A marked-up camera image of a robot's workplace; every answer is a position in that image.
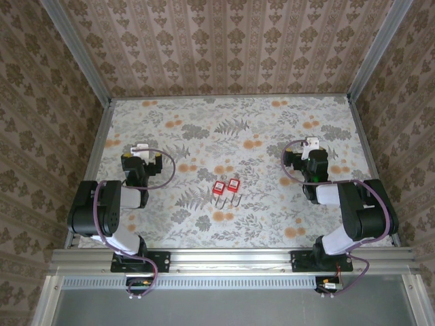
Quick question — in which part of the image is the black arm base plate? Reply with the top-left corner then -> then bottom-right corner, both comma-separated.
111,250 -> 171,273
291,250 -> 354,273

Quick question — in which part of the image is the thin aluminium table edge rail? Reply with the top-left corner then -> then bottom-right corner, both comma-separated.
110,93 -> 351,101

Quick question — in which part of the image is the aluminium panel frame rail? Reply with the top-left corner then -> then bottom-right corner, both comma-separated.
32,274 -> 64,326
400,274 -> 434,326

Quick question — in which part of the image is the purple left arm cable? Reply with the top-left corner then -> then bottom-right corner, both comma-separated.
93,147 -> 177,302

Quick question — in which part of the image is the aluminium frame post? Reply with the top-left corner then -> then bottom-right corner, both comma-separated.
39,0 -> 114,105
347,0 -> 415,104

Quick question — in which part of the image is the small connector board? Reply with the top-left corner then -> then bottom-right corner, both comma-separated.
315,275 -> 345,293
126,277 -> 154,295

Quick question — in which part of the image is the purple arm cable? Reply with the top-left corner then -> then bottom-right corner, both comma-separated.
281,139 -> 400,300
93,147 -> 177,302

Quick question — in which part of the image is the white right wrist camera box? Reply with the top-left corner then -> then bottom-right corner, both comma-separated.
301,136 -> 321,160

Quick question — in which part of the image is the aluminium table side rail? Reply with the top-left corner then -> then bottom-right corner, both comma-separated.
348,97 -> 402,248
65,98 -> 116,249

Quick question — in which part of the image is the slotted grey cable duct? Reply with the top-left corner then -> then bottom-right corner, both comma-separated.
62,275 -> 319,290

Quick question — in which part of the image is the wide aluminium mounting beam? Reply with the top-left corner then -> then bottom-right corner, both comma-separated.
49,247 -> 418,276

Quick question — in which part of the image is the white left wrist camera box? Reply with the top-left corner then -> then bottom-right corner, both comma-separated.
130,143 -> 151,159

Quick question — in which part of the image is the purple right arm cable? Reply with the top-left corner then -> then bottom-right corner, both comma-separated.
281,139 -> 400,300

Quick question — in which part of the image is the grey metal panel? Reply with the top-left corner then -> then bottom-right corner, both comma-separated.
50,288 -> 419,326

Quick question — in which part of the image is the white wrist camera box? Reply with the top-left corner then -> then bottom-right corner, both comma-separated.
301,136 -> 321,160
130,143 -> 151,159

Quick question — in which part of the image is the red padlock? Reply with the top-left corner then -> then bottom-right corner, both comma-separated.
226,177 -> 243,209
211,181 -> 230,209

